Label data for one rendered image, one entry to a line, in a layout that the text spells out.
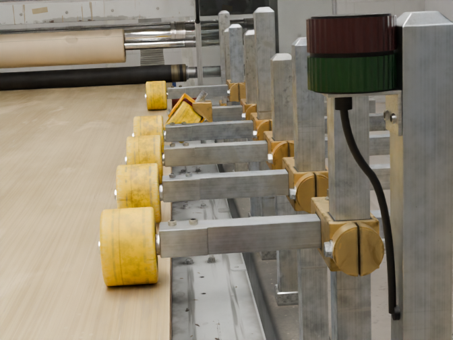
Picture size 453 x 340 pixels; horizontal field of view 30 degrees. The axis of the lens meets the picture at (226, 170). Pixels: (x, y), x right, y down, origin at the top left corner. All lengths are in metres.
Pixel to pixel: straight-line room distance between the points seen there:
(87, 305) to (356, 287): 0.27
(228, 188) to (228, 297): 0.58
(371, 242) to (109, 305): 0.26
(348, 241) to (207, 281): 0.97
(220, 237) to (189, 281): 0.90
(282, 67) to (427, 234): 0.75
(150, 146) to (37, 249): 0.35
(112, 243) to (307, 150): 0.33
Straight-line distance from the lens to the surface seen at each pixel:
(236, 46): 2.31
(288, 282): 1.38
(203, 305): 1.64
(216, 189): 1.12
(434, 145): 0.58
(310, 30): 0.57
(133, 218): 0.87
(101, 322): 0.80
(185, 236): 0.87
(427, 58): 0.58
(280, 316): 1.35
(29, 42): 3.16
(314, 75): 0.56
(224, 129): 1.61
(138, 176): 1.10
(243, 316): 1.58
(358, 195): 0.84
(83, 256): 1.01
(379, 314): 3.32
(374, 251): 0.83
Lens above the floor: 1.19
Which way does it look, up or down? 11 degrees down
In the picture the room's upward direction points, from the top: 3 degrees counter-clockwise
